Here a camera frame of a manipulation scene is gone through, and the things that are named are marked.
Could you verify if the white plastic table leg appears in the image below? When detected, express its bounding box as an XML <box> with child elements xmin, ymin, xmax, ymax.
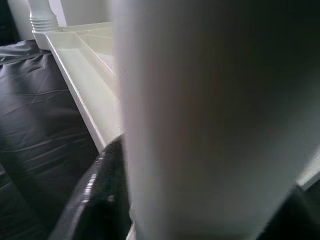
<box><xmin>111</xmin><ymin>0</ymin><xmax>320</xmax><ymax>240</ymax></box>
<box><xmin>27</xmin><ymin>0</ymin><xmax>60</xmax><ymax>33</ymax></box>

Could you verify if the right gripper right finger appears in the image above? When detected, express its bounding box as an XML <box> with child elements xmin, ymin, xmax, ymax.
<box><xmin>257</xmin><ymin>184</ymin><xmax>320</xmax><ymax>240</ymax></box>

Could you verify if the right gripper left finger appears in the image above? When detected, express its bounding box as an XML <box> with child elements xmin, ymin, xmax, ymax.
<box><xmin>48</xmin><ymin>136</ymin><xmax>133</xmax><ymax>240</ymax></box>

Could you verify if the black cloth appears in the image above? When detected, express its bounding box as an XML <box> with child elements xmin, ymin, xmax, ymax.
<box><xmin>0</xmin><ymin>38</ymin><xmax>106</xmax><ymax>240</ymax></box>

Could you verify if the white plastic table top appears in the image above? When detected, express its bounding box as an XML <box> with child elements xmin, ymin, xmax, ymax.
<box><xmin>32</xmin><ymin>21</ymin><xmax>320</xmax><ymax>191</ymax></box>

